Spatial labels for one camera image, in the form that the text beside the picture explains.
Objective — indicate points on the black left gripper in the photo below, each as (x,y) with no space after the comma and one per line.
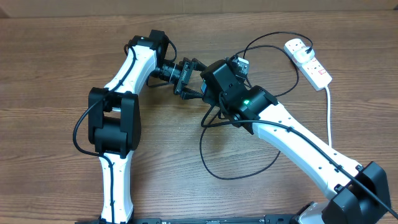
(183,78)

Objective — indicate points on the Galaxy S24 smartphone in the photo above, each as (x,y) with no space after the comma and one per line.
(203,87)

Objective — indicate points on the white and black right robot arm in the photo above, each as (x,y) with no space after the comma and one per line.
(354,193)

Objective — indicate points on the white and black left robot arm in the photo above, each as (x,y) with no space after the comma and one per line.
(114,121)

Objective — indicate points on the white USB charger plug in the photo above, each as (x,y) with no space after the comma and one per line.
(303,55)

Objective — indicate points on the white power strip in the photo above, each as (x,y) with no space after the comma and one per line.
(313,70)

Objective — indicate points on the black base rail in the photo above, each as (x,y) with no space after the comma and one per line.
(266,219)

